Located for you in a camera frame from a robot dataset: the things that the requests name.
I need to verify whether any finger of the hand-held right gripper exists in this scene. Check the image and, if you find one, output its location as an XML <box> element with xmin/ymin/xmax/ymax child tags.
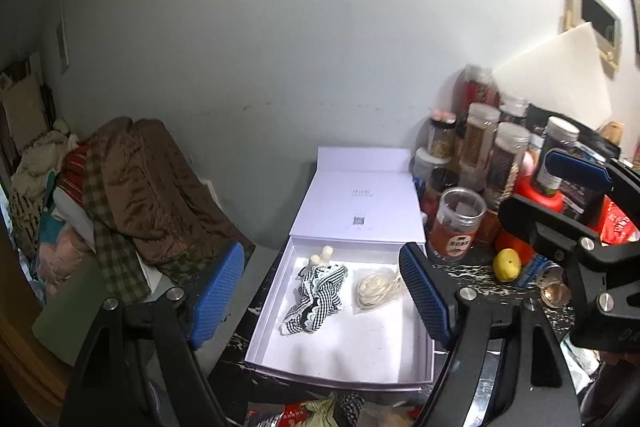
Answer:
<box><xmin>544</xmin><ymin>148</ymin><xmax>640</xmax><ymax>220</ymax></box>
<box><xmin>498</xmin><ymin>193</ymin><xmax>640</xmax><ymax>330</ymax></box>

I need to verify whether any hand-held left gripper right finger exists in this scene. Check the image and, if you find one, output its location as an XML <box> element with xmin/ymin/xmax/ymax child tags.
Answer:
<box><xmin>398</xmin><ymin>242</ymin><xmax>583</xmax><ymax>427</ymax></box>

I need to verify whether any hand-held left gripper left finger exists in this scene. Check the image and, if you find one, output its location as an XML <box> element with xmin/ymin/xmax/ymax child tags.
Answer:
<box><xmin>59</xmin><ymin>241</ymin><xmax>246</xmax><ymax>427</ymax></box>

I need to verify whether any clear bag with beige item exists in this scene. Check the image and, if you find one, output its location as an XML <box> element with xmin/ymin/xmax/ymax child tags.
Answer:
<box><xmin>360</xmin><ymin>404</ymin><xmax>426</xmax><ymax>427</ymax></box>

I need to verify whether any white gift box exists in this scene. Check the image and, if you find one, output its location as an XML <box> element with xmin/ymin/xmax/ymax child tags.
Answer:
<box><xmin>242</xmin><ymin>146</ymin><xmax>436</xmax><ymax>393</ymax></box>

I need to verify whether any small check black white cloth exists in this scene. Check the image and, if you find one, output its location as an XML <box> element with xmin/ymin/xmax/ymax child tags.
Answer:
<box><xmin>335</xmin><ymin>392</ymin><xmax>366</xmax><ymax>425</ymax></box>

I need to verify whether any red snack packet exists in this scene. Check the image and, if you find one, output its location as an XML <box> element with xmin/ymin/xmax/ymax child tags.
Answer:
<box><xmin>282</xmin><ymin>399</ymin><xmax>326</xmax><ymax>427</ymax></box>

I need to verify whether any large red plastic jug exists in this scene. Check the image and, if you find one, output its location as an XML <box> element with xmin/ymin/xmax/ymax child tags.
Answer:
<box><xmin>495</xmin><ymin>177</ymin><xmax>566</xmax><ymax>268</ymax></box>

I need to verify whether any dark jar green label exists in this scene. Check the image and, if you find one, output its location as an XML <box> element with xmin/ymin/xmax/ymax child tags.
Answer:
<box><xmin>532</xmin><ymin>117</ymin><xmax>581</xmax><ymax>198</ymax></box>

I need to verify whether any blue label water bottle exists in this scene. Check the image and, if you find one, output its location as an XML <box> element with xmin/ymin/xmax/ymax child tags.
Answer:
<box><xmin>520</xmin><ymin>254</ymin><xmax>556</xmax><ymax>288</ymax></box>

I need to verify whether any yellow lemon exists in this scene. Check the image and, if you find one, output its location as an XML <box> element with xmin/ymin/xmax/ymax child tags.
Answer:
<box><xmin>493</xmin><ymin>248</ymin><xmax>522</xmax><ymax>283</ymax></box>

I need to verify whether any brown powder jar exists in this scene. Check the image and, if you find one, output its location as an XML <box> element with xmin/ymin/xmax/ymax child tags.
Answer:
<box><xmin>472</xmin><ymin>207</ymin><xmax>501</xmax><ymax>249</ymax></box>

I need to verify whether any clear glass cup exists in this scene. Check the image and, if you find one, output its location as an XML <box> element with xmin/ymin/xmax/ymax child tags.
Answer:
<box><xmin>537</xmin><ymin>274</ymin><xmax>571</xmax><ymax>308</ymax></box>

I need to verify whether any grain jar brown label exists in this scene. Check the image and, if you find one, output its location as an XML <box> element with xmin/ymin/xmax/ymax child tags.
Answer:
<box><xmin>487</xmin><ymin>122</ymin><xmax>531</xmax><ymax>200</ymax></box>

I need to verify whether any red plastic bag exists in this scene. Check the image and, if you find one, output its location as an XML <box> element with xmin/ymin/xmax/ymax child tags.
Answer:
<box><xmin>597</xmin><ymin>199</ymin><xmax>640</xmax><ymax>245</ymax></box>

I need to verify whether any open clear jar red label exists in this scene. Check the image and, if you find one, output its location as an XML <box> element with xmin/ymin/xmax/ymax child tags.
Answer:
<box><xmin>429</xmin><ymin>187</ymin><xmax>487</xmax><ymax>263</ymax></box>

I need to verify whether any clear jar white lid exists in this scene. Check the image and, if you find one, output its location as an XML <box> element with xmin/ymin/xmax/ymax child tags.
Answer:
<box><xmin>500</xmin><ymin>94</ymin><xmax>531</xmax><ymax>125</ymax></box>

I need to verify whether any white foam board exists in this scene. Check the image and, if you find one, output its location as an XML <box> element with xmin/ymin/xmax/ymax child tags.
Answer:
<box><xmin>492</xmin><ymin>22</ymin><xmax>613</xmax><ymax>132</ymax></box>

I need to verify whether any tall jar brown label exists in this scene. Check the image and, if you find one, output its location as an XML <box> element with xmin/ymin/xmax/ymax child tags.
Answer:
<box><xmin>460</xmin><ymin>103</ymin><xmax>501</xmax><ymax>172</ymax></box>

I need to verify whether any green plaid cloth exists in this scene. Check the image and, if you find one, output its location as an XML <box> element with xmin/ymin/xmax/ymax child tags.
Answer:
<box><xmin>82</xmin><ymin>147</ymin><xmax>211</xmax><ymax>305</ymax></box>

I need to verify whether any dark spice bottle black cap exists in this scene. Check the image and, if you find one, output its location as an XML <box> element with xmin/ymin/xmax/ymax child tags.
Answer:
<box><xmin>425</xmin><ymin>167</ymin><xmax>458</xmax><ymax>218</ymax></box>

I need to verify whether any brown jacket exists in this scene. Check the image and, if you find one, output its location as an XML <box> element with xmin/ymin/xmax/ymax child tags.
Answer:
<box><xmin>90</xmin><ymin>117</ymin><xmax>256</xmax><ymax>265</ymax></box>

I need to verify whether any tall jar with red contents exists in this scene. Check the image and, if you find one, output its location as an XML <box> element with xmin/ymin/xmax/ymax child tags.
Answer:
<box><xmin>452</xmin><ymin>64</ymin><xmax>501</xmax><ymax>118</ymax></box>

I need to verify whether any short white lid jar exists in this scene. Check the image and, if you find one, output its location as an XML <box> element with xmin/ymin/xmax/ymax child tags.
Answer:
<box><xmin>412</xmin><ymin>147</ymin><xmax>451</xmax><ymax>188</ymax></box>

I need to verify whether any pink lid jar of nuts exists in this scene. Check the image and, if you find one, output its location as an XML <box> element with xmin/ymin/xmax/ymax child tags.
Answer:
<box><xmin>427</xmin><ymin>109</ymin><xmax>458</xmax><ymax>158</ymax></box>

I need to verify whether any grey-green cardboard sheet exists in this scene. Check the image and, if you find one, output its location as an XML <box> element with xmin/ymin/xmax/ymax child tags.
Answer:
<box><xmin>32</xmin><ymin>252</ymin><xmax>126</xmax><ymax>368</ymax></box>

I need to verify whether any yellow-green cloth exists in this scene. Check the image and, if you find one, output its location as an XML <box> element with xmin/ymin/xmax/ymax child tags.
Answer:
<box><xmin>305</xmin><ymin>394</ymin><xmax>342</xmax><ymax>427</ymax></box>

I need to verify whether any wooden framed chalkboard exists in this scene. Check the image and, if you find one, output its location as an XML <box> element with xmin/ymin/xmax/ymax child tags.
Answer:
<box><xmin>565</xmin><ymin>0</ymin><xmax>623</xmax><ymax>80</ymax></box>

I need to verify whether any pink cloth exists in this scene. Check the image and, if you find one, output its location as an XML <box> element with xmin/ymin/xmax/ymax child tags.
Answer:
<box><xmin>42</xmin><ymin>227</ymin><xmax>96</xmax><ymax>293</ymax></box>

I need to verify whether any white pillow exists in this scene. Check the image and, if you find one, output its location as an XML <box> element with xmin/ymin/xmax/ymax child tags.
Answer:
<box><xmin>52</xmin><ymin>187</ymin><xmax>96</xmax><ymax>253</ymax></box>

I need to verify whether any red striped cloth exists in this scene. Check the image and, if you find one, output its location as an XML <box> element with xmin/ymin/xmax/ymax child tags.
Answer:
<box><xmin>60</xmin><ymin>146</ymin><xmax>93</xmax><ymax>198</ymax></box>

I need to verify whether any wooden cabinet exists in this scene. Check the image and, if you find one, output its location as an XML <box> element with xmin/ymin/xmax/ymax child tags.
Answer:
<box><xmin>0</xmin><ymin>227</ymin><xmax>68</xmax><ymax>423</ymax></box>

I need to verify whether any leopard print cloth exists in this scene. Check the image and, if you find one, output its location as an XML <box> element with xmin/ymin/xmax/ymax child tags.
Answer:
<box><xmin>10</xmin><ymin>187</ymin><xmax>46</xmax><ymax>248</ymax></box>

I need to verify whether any cream fleece cloth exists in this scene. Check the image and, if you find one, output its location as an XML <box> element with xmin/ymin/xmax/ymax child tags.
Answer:
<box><xmin>12</xmin><ymin>119</ymin><xmax>81</xmax><ymax>188</ymax></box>

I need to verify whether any beige board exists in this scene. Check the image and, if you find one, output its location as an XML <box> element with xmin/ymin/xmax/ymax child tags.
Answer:
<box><xmin>0</xmin><ymin>74</ymin><xmax>48</xmax><ymax>152</ymax></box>

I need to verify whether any clear bag of cream cord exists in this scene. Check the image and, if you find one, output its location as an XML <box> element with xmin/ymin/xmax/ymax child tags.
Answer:
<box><xmin>352</xmin><ymin>269</ymin><xmax>408</xmax><ymax>315</ymax></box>

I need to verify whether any white wall panel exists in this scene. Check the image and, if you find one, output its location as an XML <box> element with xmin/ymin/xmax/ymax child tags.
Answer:
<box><xmin>57</xmin><ymin>2</ymin><xmax>71</xmax><ymax>75</ymax></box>

